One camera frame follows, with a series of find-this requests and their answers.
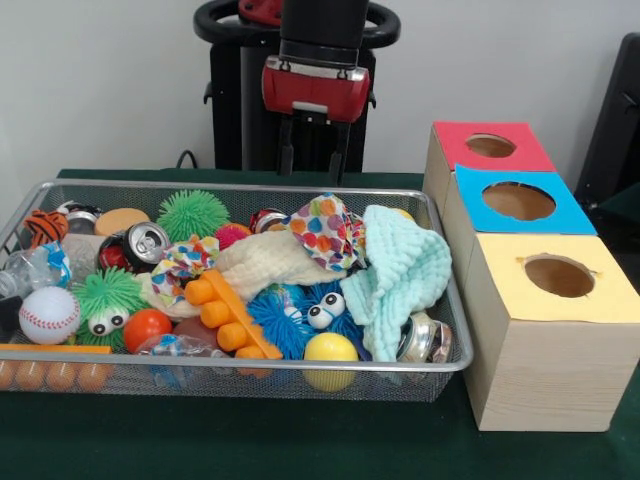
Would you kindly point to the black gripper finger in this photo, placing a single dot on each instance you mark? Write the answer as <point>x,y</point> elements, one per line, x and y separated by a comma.
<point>287,145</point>
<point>340,150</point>

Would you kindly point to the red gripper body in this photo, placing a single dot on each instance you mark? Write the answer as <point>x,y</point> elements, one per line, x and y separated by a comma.
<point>315,90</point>

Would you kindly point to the polka dot cloth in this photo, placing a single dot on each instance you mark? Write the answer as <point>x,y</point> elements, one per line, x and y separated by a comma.
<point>320,235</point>

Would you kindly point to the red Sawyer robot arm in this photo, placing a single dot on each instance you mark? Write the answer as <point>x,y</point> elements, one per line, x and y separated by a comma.
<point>320,25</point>

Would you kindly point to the shallow clear mesh bin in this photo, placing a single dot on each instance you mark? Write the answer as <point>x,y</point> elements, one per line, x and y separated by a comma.
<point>280,385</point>

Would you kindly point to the wooden box with three holes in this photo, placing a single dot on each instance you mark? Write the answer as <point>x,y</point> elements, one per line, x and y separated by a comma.
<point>550,380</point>

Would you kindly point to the green spiky ball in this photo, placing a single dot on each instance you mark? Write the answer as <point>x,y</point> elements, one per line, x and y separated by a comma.
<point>192,215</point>

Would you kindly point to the cream knitted cloth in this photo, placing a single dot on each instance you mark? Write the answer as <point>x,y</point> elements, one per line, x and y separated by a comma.
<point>270,265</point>

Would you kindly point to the mint green knitted cloth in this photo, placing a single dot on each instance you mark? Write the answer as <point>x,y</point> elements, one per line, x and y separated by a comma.
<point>400,265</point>

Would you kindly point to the blue spiky toy with eyes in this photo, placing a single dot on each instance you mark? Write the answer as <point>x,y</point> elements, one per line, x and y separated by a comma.
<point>280,320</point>

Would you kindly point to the long orange toy block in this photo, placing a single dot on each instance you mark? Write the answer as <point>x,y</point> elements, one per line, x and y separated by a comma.
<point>225,310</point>

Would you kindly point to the yellow ball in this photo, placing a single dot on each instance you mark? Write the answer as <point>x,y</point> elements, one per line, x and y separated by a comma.
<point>330,350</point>

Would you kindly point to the orange ball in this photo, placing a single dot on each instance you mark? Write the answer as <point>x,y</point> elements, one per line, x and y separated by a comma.
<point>147,330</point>

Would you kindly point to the green spiky toy with eyes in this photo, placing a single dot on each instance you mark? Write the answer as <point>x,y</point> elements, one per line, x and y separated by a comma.
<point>107,300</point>

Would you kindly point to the black upright panel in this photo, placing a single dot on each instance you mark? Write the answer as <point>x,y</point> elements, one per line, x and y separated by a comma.
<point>615,125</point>

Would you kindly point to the dark green tablecloth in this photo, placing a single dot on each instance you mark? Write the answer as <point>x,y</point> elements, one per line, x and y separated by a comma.
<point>622,197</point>
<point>250,440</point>

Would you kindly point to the white baseball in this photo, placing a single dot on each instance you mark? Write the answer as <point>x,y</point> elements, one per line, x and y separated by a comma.
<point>49,315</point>

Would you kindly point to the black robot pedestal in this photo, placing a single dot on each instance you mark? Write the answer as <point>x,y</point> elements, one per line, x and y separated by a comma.
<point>227,100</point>

